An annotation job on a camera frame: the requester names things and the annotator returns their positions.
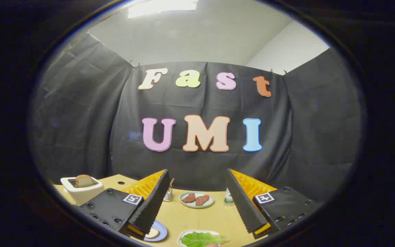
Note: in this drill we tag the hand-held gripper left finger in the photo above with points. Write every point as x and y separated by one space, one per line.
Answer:
151 206

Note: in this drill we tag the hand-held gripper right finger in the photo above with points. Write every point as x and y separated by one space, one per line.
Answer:
243 202

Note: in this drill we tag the pink ham slice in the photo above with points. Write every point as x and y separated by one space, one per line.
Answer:
212 245

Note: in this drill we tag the green lettuce leaf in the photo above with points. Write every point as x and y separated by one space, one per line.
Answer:
201 239

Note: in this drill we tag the toasted bread slice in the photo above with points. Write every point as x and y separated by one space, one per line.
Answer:
84 180

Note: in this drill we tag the clear water bottle green label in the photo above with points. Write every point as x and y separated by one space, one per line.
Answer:
229 197

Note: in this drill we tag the white bread slice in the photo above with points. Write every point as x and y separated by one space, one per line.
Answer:
152 233

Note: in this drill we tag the blue plate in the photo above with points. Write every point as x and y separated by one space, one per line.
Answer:
162 231

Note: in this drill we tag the brown meat patty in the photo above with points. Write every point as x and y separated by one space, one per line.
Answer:
189 198
202 200

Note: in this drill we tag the white square plate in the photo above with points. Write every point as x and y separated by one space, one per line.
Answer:
183 235

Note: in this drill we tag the pale green plate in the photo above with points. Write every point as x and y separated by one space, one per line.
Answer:
197 206

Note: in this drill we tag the white toaster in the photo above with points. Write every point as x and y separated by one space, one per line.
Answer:
81 193

